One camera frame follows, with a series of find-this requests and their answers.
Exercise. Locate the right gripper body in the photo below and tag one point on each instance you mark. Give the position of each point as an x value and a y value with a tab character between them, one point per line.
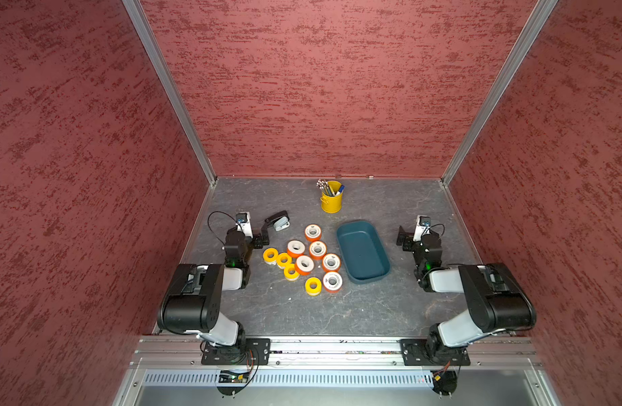
409	244

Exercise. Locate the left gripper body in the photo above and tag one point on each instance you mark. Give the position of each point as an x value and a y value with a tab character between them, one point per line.
257	241

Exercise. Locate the orange tape roll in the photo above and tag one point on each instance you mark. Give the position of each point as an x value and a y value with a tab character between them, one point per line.
318	250
304	265
331	263
295	248
313	232
332	282

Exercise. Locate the teal storage box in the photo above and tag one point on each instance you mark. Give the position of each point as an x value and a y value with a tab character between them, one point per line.
363	252

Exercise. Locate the orange tape roll top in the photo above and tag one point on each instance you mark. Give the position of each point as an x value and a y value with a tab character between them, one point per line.
313	232

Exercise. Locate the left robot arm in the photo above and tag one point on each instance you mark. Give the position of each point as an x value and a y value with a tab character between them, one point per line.
192	302

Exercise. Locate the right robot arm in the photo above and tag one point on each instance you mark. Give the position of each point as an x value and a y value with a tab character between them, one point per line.
495	302

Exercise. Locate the yellow tape roll left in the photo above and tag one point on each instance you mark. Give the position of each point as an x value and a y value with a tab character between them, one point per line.
270	256

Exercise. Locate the yellow tape roll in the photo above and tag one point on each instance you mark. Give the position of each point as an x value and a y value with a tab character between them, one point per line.
291	273
313	286
270	256
284	260

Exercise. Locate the yellow tape roll bottom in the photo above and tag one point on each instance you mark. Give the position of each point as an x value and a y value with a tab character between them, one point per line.
313	286

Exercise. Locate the orange tape roll bottom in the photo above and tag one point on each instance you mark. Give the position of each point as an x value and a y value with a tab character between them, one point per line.
332	282

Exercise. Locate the black grey stapler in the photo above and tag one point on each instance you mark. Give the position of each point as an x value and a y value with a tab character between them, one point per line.
281	224

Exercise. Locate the yellow pen cup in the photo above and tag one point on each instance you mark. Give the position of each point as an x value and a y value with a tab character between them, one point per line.
331	205

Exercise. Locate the pens in cup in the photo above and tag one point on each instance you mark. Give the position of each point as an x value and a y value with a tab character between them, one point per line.
330	188

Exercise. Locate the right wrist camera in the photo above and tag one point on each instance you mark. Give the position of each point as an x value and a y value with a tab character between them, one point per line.
423	225

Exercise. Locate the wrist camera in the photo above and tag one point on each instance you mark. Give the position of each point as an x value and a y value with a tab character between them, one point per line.
243	220
423	225

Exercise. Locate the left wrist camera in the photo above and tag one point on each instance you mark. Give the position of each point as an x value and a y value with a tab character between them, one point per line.
243	220

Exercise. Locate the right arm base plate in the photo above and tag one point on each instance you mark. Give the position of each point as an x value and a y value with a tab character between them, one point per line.
431	352

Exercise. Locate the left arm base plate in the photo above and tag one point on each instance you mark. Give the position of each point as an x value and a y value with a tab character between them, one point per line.
257	351

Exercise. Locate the aluminium front rail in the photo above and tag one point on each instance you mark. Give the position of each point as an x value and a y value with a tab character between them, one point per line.
342	353

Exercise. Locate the left corner aluminium post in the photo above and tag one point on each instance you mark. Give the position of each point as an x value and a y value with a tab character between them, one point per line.
150	44

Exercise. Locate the corner aluminium post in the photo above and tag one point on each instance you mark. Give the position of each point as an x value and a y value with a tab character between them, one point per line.
150	44
533	26

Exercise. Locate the right corner aluminium post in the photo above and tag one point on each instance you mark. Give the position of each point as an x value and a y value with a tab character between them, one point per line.
533	26

